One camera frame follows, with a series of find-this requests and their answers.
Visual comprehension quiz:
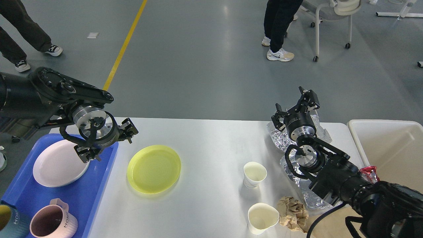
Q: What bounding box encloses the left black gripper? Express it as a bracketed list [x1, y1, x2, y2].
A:
[72, 105, 139, 164]

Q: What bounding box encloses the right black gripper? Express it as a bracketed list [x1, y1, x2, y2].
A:
[272, 86, 320, 139]

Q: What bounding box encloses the yellow plastic plate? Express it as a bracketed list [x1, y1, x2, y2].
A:
[127, 145, 182, 194]

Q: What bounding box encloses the pink mug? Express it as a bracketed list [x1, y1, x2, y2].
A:
[30, 198, 78, 238]

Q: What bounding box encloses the dark teal mug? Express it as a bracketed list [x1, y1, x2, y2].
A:
[0, 204, 31, 238]

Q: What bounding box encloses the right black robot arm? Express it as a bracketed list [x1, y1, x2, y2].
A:
[271, 87, 423, 238]

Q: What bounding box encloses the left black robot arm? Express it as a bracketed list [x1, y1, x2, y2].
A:
[0, 67, 138, 163]

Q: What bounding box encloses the crumpled aluminium foil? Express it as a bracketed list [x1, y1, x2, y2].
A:
[266, 114, 332, 212]

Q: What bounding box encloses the pink plate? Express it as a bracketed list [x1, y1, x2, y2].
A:
[33, 140, 90, 188]

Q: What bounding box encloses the upper white paper cup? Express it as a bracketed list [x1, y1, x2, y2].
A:
[243, 161, 267, 189]

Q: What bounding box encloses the white paper cup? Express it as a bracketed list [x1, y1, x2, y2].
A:
[248, 202, 280, 235]
[243, 161, 267, 189]

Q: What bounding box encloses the person in black trousers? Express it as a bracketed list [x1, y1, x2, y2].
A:
[261, 0, 302, 62]

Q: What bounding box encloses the blue plastic tray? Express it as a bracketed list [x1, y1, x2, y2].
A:
[1, 134, 118, 238]

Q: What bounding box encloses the red crumpled wrapper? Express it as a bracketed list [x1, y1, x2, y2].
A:
[359, 166, 380, 184]

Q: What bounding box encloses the white wheeled chair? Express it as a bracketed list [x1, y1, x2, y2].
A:
[301, 0, 361, 62]

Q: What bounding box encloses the crumpled brown paper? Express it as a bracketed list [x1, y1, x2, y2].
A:
[276, 196, 309, 233]

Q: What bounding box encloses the white plastic bin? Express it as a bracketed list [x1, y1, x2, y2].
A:
[347, 119, 423, 192]

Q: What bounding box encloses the lower white paper cup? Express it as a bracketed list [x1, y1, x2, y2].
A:
[248, 202, 280, 235]

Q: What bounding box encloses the person in dark trousers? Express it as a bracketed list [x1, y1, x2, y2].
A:
[0, 0, 63, 73]

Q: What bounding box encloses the white table frame base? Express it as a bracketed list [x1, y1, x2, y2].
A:
[376, 0, 423, 20]

